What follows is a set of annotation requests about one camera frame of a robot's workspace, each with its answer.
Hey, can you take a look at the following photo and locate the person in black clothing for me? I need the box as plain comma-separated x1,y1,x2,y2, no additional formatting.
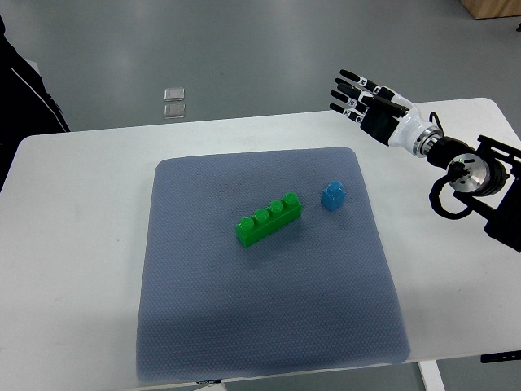
1,24,70,183

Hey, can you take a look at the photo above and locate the metal floor plate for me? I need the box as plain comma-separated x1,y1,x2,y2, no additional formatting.
164,103,186,120
164,87,185,102

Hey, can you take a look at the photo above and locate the white table leg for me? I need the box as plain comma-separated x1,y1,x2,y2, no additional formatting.
418,360,445,391

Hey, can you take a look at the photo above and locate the lower metal floor plate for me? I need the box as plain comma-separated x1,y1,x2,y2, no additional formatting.
164,103,186,120

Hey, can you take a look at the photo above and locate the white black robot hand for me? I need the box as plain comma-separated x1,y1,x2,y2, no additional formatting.
330,69,444,158

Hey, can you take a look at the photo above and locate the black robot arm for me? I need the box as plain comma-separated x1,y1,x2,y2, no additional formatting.
425,135,520,252

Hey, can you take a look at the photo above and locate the long green block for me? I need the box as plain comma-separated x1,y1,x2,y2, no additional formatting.
235,192,302,248

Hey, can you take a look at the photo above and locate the black table control panel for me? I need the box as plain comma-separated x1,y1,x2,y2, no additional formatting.
480,350,521,364

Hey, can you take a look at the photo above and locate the blue-grey textured mat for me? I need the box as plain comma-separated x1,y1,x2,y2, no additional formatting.
137,147,410,383

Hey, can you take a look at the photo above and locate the wooden furniture corner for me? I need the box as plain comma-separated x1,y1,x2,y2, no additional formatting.
460,0,520,20

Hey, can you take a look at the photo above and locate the small blue block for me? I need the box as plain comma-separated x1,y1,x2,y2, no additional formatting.
321,181,346,212

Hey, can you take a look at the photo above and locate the upper metal floor plate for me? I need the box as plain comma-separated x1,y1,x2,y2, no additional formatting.
164,87,185,102

